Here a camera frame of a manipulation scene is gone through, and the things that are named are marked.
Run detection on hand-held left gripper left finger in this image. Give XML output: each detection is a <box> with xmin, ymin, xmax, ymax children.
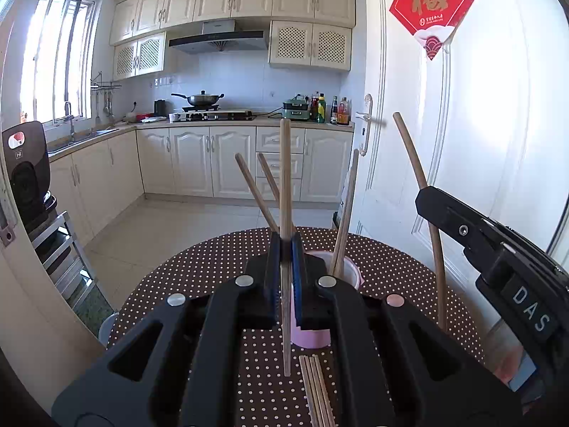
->
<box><xmin>51</xmin><ymin>231</ymin><xmax>285</xmax><ymax>427</ymax></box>

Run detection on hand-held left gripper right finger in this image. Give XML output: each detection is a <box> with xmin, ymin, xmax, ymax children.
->
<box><xmin>291</xmin><ymin>232</ymin><xmax>523</xmax><ymax>427</ymax></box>

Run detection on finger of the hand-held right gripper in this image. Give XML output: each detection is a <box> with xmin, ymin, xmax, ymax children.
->
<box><xmin>415</xmin><ymin>185</ymin><xmax>519</xmax><ymax>276</ymax></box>

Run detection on pink cup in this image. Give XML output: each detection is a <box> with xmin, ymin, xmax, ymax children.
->
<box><xmin>291</xmin><ymin>250</ymin><xmax>366</xmax><ymax>348</ymax></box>

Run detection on cardboard box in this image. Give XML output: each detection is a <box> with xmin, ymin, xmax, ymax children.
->
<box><xmin>331</xmin><ymin>173</ymin><xmax>357</xmax><ymax>233</ymax></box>

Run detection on polka dot round table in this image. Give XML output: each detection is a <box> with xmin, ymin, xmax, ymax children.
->
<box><xmin>107</xmin><ymin>226</ymin><xmax>485</xmax><ymax>427</ymax></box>

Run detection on white door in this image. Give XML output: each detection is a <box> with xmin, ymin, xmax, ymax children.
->
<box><xmin>349</xmin><ymin>0</ymin><xmax>569</xmax><ymax>335</ymax></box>

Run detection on white base cabinets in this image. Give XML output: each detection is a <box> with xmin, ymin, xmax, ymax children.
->
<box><xmin>46</xmin><ymin>120</ymin><xmax>355</xmax><ymax>246</ymax></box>

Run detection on green countertop appliance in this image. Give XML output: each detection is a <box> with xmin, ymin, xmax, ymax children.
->
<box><xmin>282</xmin><ymin>96</ymin><xmax>312</xmax><ymax>121</ymax></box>

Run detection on grey trash bin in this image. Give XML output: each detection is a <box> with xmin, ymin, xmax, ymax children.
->
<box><xmin>97</xmin><ymin>311</ymin><xmax>121</xmax><ymax>348</ymax></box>

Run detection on gas stove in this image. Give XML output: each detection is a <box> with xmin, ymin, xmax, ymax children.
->
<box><xmin>181</xmin><ymin>106</ymin><xmax>258</xmax><ymax>122</ymax></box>

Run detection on steel wok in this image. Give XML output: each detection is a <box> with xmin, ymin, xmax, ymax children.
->
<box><xmin>171</xmin><ymin>90</ymin><xmax>225</xmax><ymax>109</ymax></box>

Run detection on metal shelf rack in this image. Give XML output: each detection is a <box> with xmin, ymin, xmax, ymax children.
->
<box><xmin>30</xmin><ymin>195</ymin><xmax>97</xmax><ymax>304</ymax></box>

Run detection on steel sink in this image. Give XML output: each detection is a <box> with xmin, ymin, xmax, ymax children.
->
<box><xmin>47</xmin><ymin>127</ymin><xmax>120</xmax><ymax>153</ymax></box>

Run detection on range hood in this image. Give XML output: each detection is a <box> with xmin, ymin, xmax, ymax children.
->
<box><xmin>167</xmin><ymin>20</ymin><xmax>270</xmax><ymax>54</ymax></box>

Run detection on metal faucet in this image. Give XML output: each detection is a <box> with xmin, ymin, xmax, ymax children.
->
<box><xmin>63</xmin><ymin>101</ymin><xmax>76</xmax><ymax>143</ymax></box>

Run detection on black countertop appliance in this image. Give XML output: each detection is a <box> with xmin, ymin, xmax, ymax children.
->
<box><xmin>1</xmin><ymin>120</ymin><xmax>52</xmax><ymax>234</ymax></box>

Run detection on barred window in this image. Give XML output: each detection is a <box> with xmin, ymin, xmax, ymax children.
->
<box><xmin>20</xmin><ymin>0</ymin><xmax>97</xmax><ymax>126</ymax></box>

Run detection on metal door handle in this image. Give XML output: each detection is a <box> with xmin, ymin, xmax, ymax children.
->
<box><xmin>354</xmin><ymin>93</ymin><xmax>374</xmax><ymax>158</ymax></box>

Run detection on wide lattice door wall cabinet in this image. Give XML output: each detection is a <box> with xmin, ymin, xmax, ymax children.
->
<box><xmin>268</xmin><ymin>20</ymin><xmax>352</xmax><ymax>72</ymax></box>

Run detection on wall utensil rack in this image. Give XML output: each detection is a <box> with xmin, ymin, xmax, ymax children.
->
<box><xmin>90</xmin><ymin>70</ymin><xmax>123</xmax><ymax>126</ymax></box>

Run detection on small lattice door wall cabinet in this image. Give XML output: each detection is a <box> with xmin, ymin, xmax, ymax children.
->
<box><xmin>112</xmin><ymin>31</ymin><xmax>167</xmax><ymax>82</ymax></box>

